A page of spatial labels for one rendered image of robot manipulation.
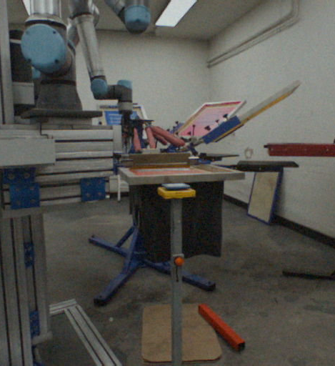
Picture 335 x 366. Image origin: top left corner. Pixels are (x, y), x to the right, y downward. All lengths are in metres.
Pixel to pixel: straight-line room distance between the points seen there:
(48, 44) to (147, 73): 5.46
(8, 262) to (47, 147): 0.54
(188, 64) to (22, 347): 5.86
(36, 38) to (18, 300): 0.94
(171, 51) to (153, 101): 0.99
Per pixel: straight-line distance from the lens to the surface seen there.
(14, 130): 1.10
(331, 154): 2.61
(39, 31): 1.03
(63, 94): 1.13
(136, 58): 6.45
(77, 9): 1.66
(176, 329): 1.59
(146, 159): 2.11
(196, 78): 6.68
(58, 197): 1.20
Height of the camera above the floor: 1.18
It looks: 8 degrees down
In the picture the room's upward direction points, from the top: straight up
